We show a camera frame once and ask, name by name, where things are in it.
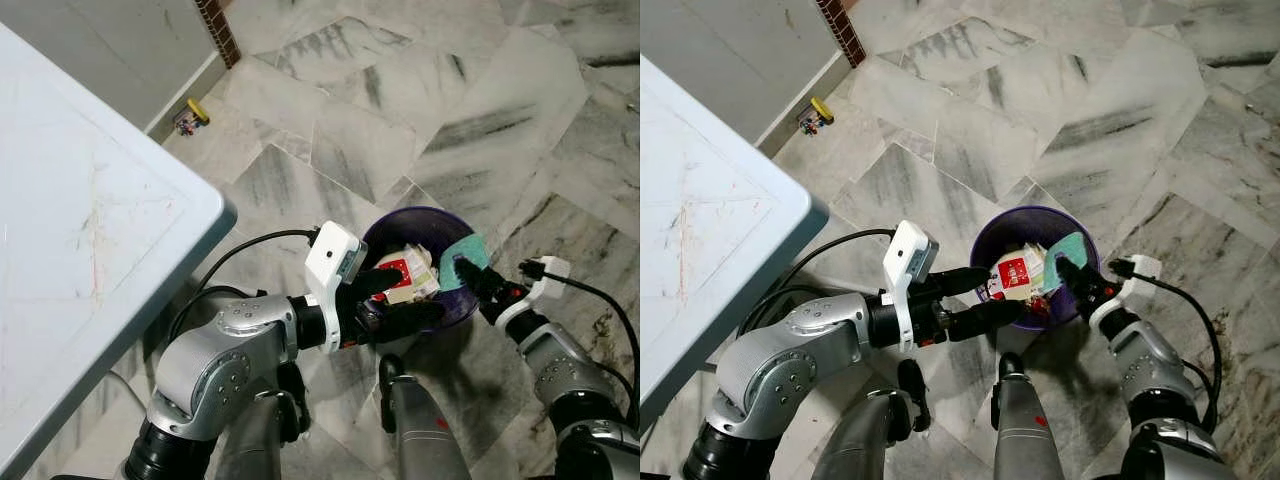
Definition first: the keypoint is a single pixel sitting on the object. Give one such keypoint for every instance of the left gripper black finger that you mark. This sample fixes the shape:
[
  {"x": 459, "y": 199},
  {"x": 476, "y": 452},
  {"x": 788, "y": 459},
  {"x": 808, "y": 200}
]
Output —
[
  {"x": 380, "y": 280},
  {"x": 960, "y": 280},
  {"x": 410, "y": 320},
  {"x": 985, "y": 320}
]

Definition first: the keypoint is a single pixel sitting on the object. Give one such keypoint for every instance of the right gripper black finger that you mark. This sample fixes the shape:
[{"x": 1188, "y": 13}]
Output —
[
  {"x": 1077, "y": 274},
  {"x": 474, "y": 275}
]

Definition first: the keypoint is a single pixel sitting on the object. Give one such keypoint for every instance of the purple rubbish bin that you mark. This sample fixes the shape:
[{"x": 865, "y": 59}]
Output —
[
  {"x": 1030, "y": 222},
  {"x": 420, "y": 225}
]

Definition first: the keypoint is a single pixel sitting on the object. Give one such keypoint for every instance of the red white packet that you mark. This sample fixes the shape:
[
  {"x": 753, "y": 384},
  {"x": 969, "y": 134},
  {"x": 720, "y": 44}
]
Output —
[
  {"x": 400, "y": 270},
  {"x": 1012, "y": 272}
]

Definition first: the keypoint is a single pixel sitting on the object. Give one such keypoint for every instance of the grey right robot leg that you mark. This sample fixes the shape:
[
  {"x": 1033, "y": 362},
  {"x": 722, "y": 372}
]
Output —
[
  {"x": 420, "y": 430},
  {"x": 1025, "y": 430}
]

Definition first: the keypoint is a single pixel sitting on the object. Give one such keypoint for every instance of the grey robot leg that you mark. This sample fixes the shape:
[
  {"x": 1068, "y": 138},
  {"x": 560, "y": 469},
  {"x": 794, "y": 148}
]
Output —
[
  {"x": 1025, "y": 430},
  {"x": 860, "y": 440},
  {"x": 420, "y": 430},
  {"x": 250, "y": 440}
]

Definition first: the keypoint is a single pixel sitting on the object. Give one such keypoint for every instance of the grey left robot leg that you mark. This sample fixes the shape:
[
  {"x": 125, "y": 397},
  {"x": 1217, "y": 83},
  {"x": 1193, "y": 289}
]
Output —
[
  {"x": 250, "y": 440},
  {"x": 860, "y": 440}
]

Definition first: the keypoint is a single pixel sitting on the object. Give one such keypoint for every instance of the small yellow toy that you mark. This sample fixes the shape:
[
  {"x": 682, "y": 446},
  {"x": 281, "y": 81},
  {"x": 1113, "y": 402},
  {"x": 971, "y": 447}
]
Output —
[
  {"x": 818, "y": 114},
  {"x": 193, "y": 115}
]

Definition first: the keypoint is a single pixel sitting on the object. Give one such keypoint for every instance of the brown brick column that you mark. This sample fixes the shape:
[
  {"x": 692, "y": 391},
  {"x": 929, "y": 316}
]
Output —
[
  {"x": 220, "y": 30},
  {"x": 842, "y": 30}
]

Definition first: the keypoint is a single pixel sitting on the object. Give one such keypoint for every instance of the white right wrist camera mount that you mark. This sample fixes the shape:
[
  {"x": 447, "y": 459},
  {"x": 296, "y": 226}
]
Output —
[
  {"x": 1138, "y": 280},
  {"x": 548, "y": 280}
]

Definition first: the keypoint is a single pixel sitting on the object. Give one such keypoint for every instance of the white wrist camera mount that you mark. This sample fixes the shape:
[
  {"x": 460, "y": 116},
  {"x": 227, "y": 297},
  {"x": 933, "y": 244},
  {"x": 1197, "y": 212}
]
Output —
[
  {"x": 1138, "y": 280},
  {"x": 330, "y": 260},
  {"x": 548, "y": 280},
  {"x": 905, "y": 258}
]

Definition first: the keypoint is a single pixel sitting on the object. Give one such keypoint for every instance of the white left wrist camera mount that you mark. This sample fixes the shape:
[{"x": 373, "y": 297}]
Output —
[
  {"x": 905, "y": 258},
  {"x": 330, "y": 260}
]

